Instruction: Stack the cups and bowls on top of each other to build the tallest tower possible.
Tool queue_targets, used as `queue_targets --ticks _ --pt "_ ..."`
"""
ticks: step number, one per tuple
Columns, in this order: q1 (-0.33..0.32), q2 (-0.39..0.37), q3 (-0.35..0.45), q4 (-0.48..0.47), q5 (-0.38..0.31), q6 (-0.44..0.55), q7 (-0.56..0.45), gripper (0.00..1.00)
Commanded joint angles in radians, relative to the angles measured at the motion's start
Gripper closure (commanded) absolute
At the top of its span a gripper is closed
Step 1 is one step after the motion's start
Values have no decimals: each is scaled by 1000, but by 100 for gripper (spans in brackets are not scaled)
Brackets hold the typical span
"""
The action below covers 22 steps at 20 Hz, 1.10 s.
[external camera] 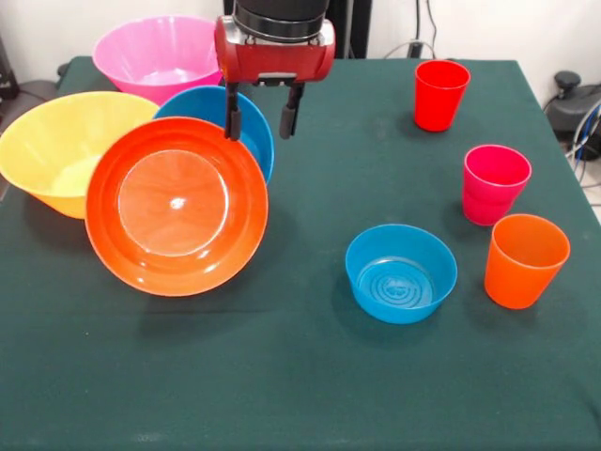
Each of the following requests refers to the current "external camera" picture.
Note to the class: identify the large yellow-orange plastic bowl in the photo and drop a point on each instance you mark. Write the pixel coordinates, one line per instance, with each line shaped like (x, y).
(47, 141)

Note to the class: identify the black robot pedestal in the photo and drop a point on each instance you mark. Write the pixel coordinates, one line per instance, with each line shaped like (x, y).
(359, 28)

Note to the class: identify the dark green tablecloth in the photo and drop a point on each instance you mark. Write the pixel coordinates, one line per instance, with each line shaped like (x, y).
(282, 376)

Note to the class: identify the orange-red plastic bowl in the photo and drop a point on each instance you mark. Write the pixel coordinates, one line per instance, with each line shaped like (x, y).
(174, 206)

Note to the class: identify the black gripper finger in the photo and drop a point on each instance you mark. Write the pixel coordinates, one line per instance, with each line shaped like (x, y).
(233, 122)
(288, 119)

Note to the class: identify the magenta plastic cup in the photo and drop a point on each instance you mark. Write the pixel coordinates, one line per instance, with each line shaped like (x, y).
(488, 202)

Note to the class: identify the large pink plastic bowl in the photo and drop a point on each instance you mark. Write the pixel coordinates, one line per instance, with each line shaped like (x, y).
(155, 61)

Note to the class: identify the red plastic cup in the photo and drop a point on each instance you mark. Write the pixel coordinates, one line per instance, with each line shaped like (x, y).
(439, 103)

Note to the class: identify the large smooth blue bowl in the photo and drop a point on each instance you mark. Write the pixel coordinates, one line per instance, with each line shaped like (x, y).
(202, 105)

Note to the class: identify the orange plastic cup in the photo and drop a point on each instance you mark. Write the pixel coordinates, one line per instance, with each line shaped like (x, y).
(516, 282)

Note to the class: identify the small ringed blue bowl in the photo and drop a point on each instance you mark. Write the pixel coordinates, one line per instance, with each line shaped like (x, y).
(399, 286)

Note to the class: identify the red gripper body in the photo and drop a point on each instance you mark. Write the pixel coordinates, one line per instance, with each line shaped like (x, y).
(277, 61)

